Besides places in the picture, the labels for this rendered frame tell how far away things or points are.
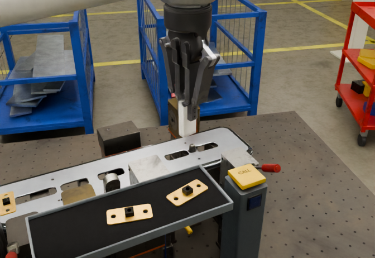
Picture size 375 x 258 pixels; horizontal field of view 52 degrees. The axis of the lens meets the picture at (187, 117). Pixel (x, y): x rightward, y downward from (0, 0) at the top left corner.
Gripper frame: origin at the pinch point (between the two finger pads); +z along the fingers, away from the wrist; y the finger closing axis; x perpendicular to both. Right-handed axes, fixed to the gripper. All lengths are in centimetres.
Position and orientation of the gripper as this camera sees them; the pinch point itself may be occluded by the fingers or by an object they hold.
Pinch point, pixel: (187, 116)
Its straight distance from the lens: 69.5
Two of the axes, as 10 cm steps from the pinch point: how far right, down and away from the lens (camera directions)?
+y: -6.4, -3.8, 6.7
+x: -7.7, 3.2, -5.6
